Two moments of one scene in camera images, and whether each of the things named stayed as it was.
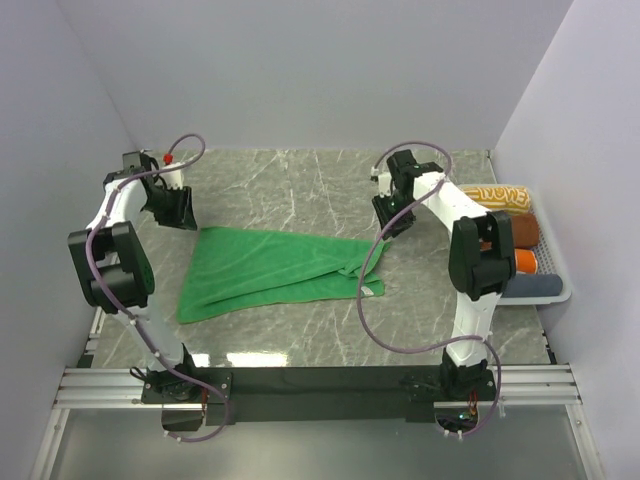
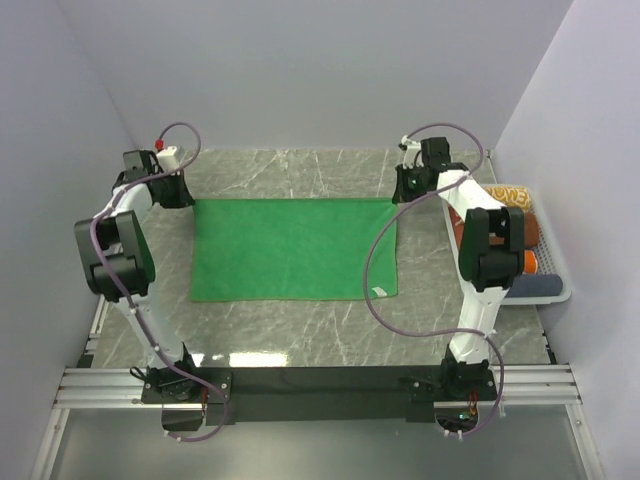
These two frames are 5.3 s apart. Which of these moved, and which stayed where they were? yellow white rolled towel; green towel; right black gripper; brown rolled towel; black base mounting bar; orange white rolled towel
Moved: green towel; right black gripper
Stayed: brown rolled towel; black base mounting bar; orange white rolled towel; yellow white rolled towel
